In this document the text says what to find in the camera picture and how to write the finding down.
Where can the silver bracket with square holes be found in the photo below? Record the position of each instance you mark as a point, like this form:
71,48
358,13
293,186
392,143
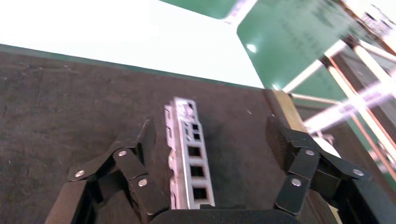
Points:
185,160

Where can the black container tray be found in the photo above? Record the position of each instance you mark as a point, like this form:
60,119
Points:
77,108

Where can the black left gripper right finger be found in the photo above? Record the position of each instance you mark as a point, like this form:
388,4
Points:
304,164

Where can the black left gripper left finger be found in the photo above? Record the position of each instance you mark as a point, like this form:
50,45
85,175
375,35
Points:
130,167

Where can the white tube trolley frame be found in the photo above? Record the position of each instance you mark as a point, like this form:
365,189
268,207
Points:
365,77

